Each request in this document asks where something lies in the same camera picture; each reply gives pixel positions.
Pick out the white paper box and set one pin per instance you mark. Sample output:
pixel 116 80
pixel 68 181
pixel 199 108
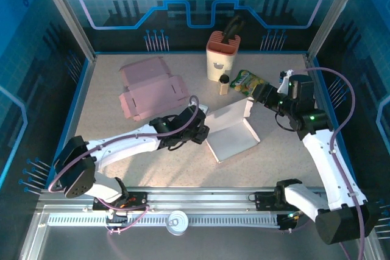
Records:
pixel 231 138

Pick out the pink paper box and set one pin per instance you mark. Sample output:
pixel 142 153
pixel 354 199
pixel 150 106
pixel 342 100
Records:
pixel 152 89

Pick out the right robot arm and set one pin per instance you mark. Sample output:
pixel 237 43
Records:
pixel 323 162

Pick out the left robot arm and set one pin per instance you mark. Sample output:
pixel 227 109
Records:
pixel 122 150

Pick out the green snack bag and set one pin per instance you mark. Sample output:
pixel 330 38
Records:
pixel 246 83

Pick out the small bottle with black cap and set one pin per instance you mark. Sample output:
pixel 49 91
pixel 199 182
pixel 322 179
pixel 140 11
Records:
pixel 223 85

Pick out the cream and orange knife block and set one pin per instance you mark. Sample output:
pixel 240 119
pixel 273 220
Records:
pixel 219 62

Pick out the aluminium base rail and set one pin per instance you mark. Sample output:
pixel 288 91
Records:
pixel 198 196

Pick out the aluminium frame post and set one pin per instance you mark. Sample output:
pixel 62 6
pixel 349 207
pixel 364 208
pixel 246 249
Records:
pixel 66 13
pixel 334 13

